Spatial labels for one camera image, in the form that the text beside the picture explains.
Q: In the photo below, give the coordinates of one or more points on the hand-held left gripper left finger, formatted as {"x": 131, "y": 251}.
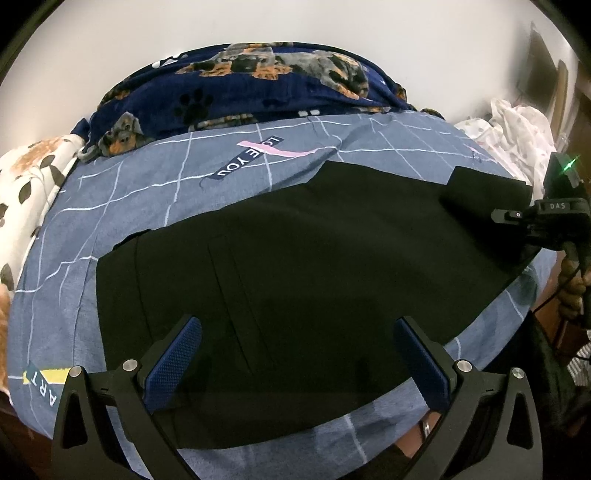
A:
{"x": 178, "y": 360}

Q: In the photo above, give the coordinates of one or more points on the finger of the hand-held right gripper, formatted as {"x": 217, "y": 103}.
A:
{"x": 512, "y": 215}

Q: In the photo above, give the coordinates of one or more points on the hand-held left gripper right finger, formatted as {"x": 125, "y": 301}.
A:
{"x": 422, "y": 364}

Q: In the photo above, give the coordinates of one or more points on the black pants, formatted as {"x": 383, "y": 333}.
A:
{"x": 300, "y": 277}

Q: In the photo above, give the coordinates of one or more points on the person's right hand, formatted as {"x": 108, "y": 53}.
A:
{"x": 572, "y": 286}

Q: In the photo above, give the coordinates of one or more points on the white crumpled cloth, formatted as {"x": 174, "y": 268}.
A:
{"x": 512, "y": 129}

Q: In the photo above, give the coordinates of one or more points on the dark cloth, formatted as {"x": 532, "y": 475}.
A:
{"x": 554, "y": 383}

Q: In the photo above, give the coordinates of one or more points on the brown wooden board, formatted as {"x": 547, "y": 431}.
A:
{"x": 547, "y": 69}

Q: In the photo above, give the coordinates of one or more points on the blue grid bedsheet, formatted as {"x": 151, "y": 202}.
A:
{"x": 138, "y": 184}

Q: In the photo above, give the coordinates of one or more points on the white floral pillow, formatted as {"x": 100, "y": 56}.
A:
{"x": 27, "y": 184}

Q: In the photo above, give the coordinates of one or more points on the navy dog print blanket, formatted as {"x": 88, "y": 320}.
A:
{"x": 258, "y": 92}

